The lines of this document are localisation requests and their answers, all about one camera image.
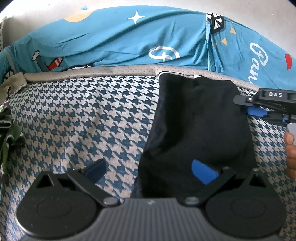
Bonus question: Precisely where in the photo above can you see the black t-shirt white stripes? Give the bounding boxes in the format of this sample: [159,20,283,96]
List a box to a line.
[132,73,256,198]

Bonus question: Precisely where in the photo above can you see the houndstooth blue white blanket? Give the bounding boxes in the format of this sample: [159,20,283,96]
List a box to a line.
[1,66,295,240]

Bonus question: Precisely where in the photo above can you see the person right hand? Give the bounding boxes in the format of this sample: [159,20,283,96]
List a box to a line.
[284,132,296,179]

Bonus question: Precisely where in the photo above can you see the blue cartoon print bedsheet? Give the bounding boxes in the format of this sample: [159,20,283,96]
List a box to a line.
[1,6,295,90]

